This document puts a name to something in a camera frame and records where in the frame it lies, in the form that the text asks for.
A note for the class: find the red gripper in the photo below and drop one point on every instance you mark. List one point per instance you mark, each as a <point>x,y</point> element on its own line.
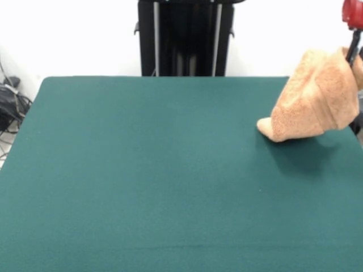
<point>353,14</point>

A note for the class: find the tan terry towel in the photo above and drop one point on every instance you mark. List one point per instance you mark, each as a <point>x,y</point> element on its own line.
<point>312,107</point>

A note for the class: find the dark green table cloth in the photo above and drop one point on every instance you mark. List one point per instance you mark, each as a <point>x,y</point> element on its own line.
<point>113,170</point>

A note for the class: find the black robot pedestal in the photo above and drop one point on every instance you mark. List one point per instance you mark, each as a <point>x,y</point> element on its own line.
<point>184,42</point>

